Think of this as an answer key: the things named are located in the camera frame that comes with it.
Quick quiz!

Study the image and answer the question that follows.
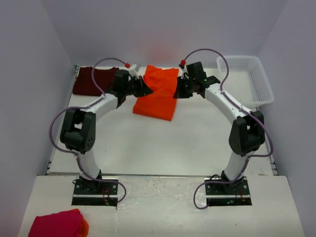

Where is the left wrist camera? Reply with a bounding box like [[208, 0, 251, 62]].
[[128, 63, 140, 77]]

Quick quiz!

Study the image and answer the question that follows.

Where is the magenta t-shirt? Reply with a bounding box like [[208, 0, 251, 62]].
[[28, 209, 83, 237]]

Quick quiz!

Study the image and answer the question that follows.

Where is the orange t-shirt in pile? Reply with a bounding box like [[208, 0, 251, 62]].
[[78, 217, 89, 237]]

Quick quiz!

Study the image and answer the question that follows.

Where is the white plastic basket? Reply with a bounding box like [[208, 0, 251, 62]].
[[216, 55, 274, 108]]

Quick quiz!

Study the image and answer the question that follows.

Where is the orange t-shirt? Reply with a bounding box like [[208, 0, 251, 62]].
[[78, 217, 89, 237], [133, 65, 179, 121]]

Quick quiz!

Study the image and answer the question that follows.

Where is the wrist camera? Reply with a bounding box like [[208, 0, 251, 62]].
[[179, 64, 188, 78], [128, 63, 140, 77]]

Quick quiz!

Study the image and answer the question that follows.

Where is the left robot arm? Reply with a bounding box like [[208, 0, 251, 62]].
[[60, 69, 153, 194]]

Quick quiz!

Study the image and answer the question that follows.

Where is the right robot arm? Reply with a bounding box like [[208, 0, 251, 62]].
[[173, 60, 265, 194]]

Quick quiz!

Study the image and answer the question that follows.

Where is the folded dark red t-shirt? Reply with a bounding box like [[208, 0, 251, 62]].
[[72, 67, 119, 96]]

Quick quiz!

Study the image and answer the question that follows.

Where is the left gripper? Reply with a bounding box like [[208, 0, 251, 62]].
[[123, 76, 153, 98]]

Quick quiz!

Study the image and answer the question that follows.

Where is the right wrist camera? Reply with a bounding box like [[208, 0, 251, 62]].
[[179, 64, 188, 78]]

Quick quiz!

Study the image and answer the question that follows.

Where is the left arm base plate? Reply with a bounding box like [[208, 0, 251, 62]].
[[72, 177, 118, 207]]

